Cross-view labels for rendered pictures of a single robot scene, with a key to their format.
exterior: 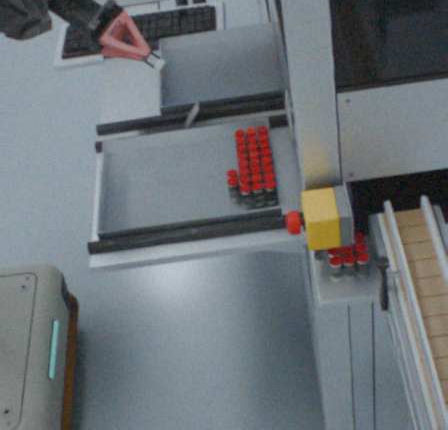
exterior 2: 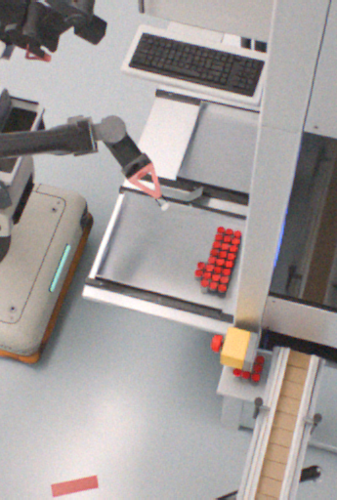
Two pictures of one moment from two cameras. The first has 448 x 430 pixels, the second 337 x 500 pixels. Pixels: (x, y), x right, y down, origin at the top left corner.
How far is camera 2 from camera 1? 0.82 m
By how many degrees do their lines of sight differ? 21
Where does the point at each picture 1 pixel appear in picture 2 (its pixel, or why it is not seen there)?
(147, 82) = (179, 137)
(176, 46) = (213, 109)
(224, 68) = (239, 148)
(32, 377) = (37, 287)
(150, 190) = (144, 246)
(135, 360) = not seen: hidden behind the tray
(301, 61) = (246, 277)
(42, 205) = (95, 114)
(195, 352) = not seen: hidden behind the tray
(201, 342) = not seen: hidden behind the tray
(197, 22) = (243, 77)
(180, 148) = (178, 216)
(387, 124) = (299, 318)
